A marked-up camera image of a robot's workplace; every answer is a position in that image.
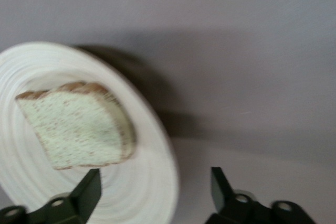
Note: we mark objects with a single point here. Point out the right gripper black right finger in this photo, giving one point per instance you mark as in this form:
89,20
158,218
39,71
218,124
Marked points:
236,211

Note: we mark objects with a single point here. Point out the brown table cover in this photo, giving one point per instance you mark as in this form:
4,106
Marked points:
236,51

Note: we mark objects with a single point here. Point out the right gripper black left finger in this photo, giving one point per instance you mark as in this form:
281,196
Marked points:
60,211

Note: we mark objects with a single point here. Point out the round light wooden plate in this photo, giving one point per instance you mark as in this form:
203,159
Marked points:
136,182

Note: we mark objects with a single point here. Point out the toast slice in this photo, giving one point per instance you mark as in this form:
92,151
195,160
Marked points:
78,124

